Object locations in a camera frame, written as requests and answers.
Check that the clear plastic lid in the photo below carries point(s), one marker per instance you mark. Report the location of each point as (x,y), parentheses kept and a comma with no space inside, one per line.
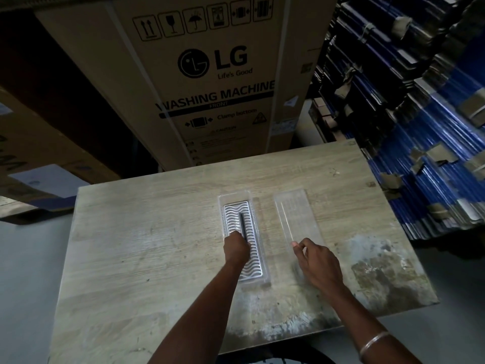
(293,212)

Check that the black pen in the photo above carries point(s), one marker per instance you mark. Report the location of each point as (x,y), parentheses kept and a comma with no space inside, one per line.
(242,223)

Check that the person's left hand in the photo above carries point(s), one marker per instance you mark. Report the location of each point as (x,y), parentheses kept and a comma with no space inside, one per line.
(235,249)

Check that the person's left fingers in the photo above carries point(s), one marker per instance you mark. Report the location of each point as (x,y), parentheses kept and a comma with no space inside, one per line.
(234,235)

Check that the person's right forearm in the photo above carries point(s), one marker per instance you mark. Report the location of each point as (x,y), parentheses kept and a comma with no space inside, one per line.
(373,327)

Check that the brown cardboard box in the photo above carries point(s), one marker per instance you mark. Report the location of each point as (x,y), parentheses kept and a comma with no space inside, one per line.
(41,147)

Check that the silver bangle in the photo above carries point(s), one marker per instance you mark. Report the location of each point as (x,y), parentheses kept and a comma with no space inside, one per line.
(373,343)

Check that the large printed cardboard appliance box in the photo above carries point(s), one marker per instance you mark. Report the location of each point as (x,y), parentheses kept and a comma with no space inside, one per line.
(212,83)

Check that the clear plastic tray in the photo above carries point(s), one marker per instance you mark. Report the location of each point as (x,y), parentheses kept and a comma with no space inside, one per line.
(261,231)

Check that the person's right thumb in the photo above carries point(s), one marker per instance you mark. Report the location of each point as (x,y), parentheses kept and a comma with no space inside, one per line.
(297,250)

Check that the person's left forearm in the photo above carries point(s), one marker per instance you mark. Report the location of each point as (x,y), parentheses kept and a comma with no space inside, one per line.
(204,314)

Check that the white wavy tray insert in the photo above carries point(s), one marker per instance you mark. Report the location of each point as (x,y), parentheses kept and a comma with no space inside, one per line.
(253,238)

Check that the stack of blue flattened cartons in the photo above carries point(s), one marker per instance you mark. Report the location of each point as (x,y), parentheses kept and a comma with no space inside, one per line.
(416,109)

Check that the white and blue label sheet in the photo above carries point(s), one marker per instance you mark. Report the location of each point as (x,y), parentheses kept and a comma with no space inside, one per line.
(49,183)

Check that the person's right hand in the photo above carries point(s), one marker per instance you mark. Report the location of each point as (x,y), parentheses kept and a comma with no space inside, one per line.
(320,266)

